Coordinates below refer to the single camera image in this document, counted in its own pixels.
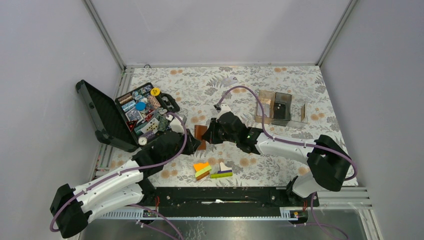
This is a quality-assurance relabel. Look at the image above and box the silver card on mat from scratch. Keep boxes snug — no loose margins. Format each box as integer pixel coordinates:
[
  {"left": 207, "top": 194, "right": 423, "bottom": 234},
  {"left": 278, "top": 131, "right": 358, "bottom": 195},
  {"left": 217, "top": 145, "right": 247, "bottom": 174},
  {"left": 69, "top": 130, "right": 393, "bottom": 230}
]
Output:
[{"left": 221, "top": 77, "right": 238, "bottom": 87}]

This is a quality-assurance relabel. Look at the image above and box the orange green brown card stack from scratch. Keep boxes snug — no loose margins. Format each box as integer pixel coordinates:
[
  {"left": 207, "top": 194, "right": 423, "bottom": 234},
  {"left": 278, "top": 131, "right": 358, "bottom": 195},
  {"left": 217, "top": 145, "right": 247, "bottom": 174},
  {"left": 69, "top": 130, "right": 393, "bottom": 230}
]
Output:
[{"left": 193, "top": 162, "right": 212, "bottom": 181}]

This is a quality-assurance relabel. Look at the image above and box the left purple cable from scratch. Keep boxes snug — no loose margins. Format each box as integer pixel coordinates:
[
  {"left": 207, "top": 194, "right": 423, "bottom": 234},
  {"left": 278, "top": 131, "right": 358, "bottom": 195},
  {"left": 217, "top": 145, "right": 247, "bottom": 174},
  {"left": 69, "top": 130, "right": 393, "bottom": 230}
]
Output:
[{"left": 49, "top": 112, "right": 188, "bottom": 240}]

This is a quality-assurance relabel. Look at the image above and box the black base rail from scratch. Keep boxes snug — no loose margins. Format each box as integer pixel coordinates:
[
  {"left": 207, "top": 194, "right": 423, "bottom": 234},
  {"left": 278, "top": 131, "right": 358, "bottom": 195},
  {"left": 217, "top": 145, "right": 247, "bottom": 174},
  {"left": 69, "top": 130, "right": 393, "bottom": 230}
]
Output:
[{"left": 138, "top": 187, "right": 320, "bottom": 218}]

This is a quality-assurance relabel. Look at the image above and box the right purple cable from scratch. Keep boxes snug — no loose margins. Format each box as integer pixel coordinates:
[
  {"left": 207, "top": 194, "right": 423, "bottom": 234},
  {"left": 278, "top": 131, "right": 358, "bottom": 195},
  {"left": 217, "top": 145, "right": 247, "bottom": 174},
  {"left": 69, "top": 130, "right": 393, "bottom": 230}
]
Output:
[{"left": 214, "top": 85, "right": 359, "bottom": 240}]

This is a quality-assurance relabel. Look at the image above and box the black poker chip case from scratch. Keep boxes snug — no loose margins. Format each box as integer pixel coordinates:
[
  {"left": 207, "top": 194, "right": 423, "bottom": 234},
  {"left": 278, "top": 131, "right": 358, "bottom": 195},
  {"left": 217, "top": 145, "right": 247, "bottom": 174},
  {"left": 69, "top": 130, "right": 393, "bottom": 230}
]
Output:
[{"left": 75, "top": 80, "right": 180, "bottom": 153}]

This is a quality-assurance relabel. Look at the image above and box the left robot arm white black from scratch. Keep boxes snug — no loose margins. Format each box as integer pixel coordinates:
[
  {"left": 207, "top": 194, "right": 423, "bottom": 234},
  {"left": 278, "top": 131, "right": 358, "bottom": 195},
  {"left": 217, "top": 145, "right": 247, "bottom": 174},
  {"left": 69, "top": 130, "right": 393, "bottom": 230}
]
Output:
[{"left": 49, "top": 131, "right": 201, "bottom": 239}]

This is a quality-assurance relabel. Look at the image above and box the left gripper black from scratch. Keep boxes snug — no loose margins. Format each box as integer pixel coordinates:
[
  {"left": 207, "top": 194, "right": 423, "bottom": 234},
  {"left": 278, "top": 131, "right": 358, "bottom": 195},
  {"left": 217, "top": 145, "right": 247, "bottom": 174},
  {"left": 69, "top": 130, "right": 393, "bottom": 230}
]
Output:
[{"left": 163, "top": 128, "right": 203, "bottom": 165}]

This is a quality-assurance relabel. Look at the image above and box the yellow poker chip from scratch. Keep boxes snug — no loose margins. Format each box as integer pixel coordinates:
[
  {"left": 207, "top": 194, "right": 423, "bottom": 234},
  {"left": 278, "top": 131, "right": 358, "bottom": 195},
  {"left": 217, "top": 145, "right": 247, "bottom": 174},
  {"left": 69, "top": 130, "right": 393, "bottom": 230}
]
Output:
[{"left": 150, "top": 87, "right": 161, "bottom": 97}]

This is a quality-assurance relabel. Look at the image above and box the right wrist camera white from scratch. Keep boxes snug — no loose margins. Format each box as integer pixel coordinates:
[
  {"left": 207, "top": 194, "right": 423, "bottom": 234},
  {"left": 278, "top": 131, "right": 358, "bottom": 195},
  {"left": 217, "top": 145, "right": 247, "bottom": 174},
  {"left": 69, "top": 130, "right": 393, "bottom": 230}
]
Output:
[{"left": 214, "top": 103, "right": 231, "bottom": 115}]

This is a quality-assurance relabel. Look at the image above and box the gold card stack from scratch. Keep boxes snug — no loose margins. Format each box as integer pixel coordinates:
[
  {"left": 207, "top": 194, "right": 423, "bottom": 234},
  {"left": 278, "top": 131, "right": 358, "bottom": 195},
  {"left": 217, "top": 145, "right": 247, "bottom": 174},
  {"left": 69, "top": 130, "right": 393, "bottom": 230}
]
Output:
[{"left": 300, "top": 103, "right": 307, "bottom": 122}]

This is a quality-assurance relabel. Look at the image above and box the white dealer chip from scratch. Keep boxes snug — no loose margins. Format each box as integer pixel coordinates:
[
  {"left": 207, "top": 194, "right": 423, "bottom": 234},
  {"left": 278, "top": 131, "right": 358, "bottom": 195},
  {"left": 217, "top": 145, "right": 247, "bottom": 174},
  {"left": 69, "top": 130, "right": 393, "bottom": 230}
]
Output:
[{"left": 138, "top": 136, "right": 148, "bottom": 146}]

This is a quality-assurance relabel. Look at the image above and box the brown leather card holder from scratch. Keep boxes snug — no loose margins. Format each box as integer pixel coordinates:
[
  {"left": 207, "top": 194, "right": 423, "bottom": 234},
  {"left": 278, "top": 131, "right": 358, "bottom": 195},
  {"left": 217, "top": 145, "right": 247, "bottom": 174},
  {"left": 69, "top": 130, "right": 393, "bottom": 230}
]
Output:
[{"left": 194, "top": 124, "right": 208, "bottom": 151}]

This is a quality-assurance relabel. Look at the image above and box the black VIP card stack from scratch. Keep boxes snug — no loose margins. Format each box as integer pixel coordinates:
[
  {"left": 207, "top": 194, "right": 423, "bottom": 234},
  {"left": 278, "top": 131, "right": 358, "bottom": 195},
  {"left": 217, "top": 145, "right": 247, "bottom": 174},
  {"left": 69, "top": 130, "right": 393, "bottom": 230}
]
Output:
[{"left": 273, "top": 102, "right": 291, "bottom": 121}]

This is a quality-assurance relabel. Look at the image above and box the white purple green card stack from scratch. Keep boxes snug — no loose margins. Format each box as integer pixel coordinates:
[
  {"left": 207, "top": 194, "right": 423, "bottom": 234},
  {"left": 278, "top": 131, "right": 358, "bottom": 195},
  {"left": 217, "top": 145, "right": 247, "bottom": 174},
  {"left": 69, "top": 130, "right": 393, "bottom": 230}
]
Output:
[{"left": 210, "top": 162, "right": 233, "bottom": 179}]

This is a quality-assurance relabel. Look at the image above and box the blue poker chip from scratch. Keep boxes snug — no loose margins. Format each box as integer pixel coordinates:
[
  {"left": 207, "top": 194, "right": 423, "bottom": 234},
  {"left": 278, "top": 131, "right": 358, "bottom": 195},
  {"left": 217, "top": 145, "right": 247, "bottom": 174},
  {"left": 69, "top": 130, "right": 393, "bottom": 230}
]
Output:
[{"left": 135, "top": 101, "right": 146, "bottom": 111}]

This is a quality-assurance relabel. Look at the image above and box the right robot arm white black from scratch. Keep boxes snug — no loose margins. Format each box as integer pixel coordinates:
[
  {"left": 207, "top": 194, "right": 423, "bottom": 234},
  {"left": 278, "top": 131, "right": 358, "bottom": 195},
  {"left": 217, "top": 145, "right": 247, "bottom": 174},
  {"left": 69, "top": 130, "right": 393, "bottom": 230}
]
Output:
[{"left": 202, "top": 112, "right": 351, "bottom": 206}]

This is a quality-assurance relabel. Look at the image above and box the floral patterned table mat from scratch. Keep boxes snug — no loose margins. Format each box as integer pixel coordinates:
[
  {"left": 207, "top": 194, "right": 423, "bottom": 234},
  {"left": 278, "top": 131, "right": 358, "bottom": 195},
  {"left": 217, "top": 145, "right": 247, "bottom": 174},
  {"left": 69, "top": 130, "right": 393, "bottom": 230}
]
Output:
[{"left": 126, "top": 66, "right": 346, "bottom": 187}]

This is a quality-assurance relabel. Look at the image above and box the purple cable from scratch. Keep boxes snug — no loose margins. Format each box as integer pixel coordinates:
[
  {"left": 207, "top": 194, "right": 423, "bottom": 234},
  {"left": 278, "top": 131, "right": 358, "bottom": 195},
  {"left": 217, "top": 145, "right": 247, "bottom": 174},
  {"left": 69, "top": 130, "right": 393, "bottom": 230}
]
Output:
[
  {"left": 49, "top": 112, "right": 188, "bottom": 240},
  {"left": 214, "top": 85, "right": 359, "bottom": 240}
]

